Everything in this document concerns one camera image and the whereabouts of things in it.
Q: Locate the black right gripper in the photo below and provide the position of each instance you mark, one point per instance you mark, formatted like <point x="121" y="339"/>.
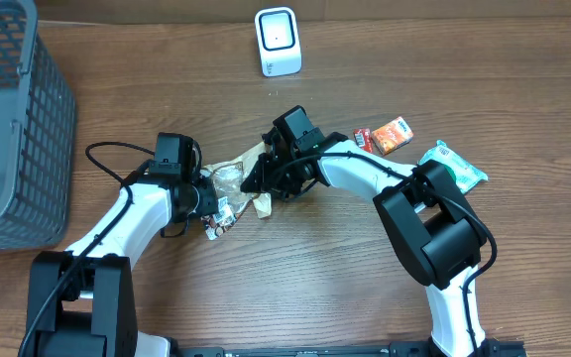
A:
<point x="270" y="169"/>

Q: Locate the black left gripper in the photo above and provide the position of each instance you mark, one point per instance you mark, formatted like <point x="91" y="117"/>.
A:
<point x="207" y="203"/>

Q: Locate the beige snack bag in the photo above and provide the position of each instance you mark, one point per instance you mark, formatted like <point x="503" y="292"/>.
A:
<point x="231" y="202"/>

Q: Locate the red stick packet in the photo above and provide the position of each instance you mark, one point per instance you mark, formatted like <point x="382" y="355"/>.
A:
<point x="362" y="137"/>

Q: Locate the orange tissue pack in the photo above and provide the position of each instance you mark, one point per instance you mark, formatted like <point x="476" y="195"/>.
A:
<point x="392" y="136"/>

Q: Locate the teal snack packet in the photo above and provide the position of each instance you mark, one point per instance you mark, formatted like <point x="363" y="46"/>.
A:
<point x="466" y="175"/>

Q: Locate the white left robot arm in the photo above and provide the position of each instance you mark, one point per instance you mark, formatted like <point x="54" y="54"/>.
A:
<point x="81" y="301"/>

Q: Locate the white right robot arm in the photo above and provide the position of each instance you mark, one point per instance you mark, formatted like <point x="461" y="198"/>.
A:
<point x="432" y="228"/>

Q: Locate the white barcode scanner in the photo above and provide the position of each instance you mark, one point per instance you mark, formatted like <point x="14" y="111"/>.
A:
<point x="278" y="41"/>

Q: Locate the grey plastic mesh basket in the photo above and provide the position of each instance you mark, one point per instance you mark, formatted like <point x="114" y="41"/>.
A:
<point x="38" y="117"/>

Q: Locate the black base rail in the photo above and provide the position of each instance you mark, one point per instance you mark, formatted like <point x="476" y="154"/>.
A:
<point x="490" y="348"/>

